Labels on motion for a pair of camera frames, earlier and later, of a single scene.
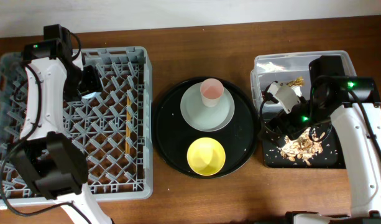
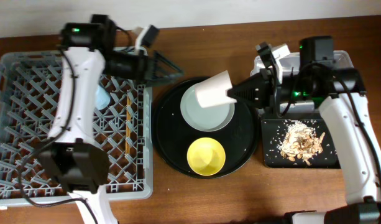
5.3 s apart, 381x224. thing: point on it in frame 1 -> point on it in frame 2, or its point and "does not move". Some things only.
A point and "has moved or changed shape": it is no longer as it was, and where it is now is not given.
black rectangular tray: (330, 155) does not move
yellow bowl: (206, 156) does not move
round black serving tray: (172, 135) does not move
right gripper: (276, 130) -> (266, 92)
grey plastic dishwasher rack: (114, 125) does not move
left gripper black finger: (91, 80) -> (162, 71)
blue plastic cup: (91, 95) has moved or changed shape
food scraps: (306, 147) does not move
